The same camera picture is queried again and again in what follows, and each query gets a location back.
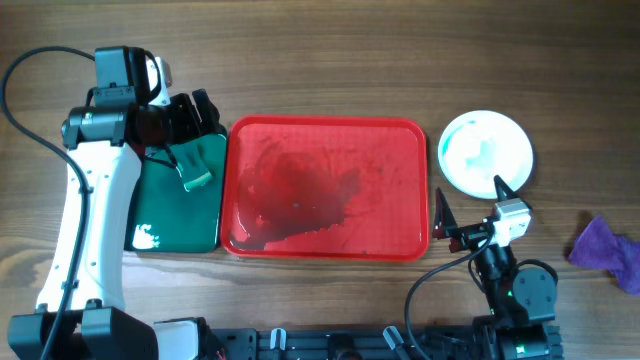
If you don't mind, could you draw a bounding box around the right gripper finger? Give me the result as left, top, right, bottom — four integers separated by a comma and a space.
432, 188, 458, 239
494, 175, 519, 202

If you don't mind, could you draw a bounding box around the green sponge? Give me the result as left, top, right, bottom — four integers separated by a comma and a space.
171, 142, 213, 192

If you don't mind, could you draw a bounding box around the white plate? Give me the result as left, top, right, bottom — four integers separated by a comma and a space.
436, 110, 534, 199

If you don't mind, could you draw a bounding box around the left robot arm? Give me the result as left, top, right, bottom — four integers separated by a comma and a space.
8, 90, 227, 359

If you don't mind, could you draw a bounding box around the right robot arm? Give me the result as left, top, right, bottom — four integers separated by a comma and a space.
420, 176, 564, 360

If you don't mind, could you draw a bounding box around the dark green tray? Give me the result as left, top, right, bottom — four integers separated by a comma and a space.
124, 134, 228, 253

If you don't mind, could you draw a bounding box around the red plastic tray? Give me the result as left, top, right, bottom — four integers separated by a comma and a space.
221, 115, 431, 262

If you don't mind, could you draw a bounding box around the purple cloth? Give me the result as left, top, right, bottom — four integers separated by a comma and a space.
568, 216, 639, 296

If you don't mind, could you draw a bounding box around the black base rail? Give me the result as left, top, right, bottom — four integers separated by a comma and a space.
203, 325, 564, 360

